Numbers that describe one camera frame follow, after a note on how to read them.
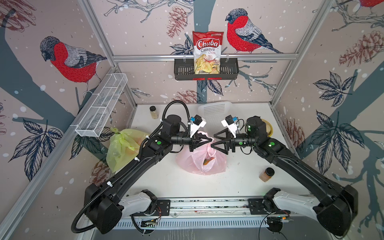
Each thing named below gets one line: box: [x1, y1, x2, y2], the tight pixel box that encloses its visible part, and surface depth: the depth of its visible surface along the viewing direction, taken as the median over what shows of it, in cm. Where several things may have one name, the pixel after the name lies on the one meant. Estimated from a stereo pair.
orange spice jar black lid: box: [259, 167, 275, 183], surface depth 78 cm
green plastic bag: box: [106, 127, 149, 174], surface depth 79 cm
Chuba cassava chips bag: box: [192, 31, 224, 75], surface depth 87 cm
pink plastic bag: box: [175, 131, 228, 175], surface depth 67 cm
